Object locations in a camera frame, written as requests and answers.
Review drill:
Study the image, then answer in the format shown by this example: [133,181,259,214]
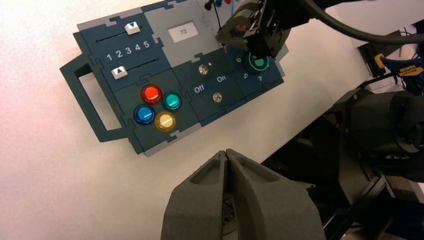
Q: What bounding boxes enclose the white number display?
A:
[167,21,200,43]

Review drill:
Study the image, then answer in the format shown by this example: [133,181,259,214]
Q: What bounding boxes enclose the black banana plug wire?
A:
[204,0,229,54]

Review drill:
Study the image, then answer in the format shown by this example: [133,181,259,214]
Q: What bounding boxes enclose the yellow push button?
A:
[154,110,177,133]

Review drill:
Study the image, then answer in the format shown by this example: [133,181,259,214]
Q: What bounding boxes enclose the green rotary knob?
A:
[244,49,270,75]

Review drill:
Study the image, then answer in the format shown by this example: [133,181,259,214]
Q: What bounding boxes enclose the green push button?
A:
[162,91,183,112]

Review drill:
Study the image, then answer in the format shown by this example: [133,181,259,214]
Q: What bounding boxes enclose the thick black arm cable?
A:
[303,0,424,46]

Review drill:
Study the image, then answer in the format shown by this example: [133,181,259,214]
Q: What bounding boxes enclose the blue grey control box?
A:
[59,0,289,157]

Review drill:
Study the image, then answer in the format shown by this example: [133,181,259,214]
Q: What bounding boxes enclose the white slider knob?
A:
[124,21,141,36]
[110,65,129,80]

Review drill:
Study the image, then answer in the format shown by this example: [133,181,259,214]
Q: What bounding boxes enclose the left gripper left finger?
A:
[160,150,229,240]

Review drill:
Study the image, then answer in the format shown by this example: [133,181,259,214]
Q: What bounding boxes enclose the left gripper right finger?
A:
[226,148,327,240]

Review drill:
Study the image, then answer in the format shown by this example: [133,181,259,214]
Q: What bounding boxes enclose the blue yellow bar clamp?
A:
[374,52,424,82]

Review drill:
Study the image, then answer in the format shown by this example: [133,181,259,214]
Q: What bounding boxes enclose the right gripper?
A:
[215,0,314,61]

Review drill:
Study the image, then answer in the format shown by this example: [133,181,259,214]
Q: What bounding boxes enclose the dark arm base mount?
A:
[331,87,424,181]

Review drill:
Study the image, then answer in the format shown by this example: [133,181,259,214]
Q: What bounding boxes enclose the red push button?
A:
[140,84,164,106]

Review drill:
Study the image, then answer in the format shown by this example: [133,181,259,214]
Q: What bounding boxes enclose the red banana plug wire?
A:
[224,0,247,30]

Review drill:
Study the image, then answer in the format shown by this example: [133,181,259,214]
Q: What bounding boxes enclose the blue push button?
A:
[133,103,157,126]

